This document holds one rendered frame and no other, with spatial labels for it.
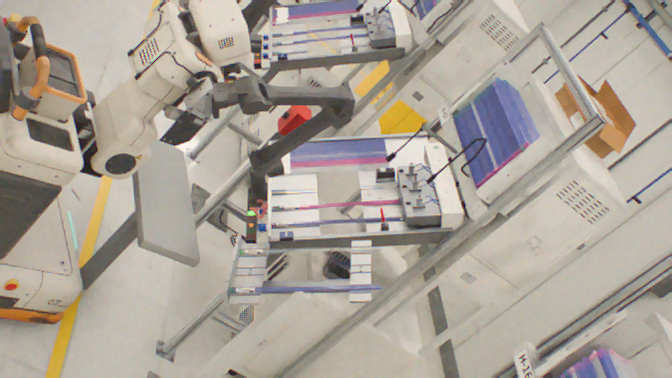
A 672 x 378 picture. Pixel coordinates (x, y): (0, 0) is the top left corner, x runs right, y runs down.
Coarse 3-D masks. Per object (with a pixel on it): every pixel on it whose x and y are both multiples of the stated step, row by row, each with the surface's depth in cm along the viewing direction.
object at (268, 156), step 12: (324, 108) 286; (312, 120) 288; (324, 120) 285; (336, 120) 283; (348, 120) 283; (300, 132) 289; (312, 132) 289; (276, 144) 294; (288, 144) 291; (300, 144) 293; (252, 156) 298; (264, 156) 296; (276, 156) 295
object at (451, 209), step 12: (432, 144) 352; (432, 156) 344; (444, 156) 344; (432, 168) 337; (444, 180) 330; (444, 192) 324; (456, 192) 324; (444, 204) 318; (456, 204) 318; (444, 216) 314; (456, 216) 314; (456, 228) 318
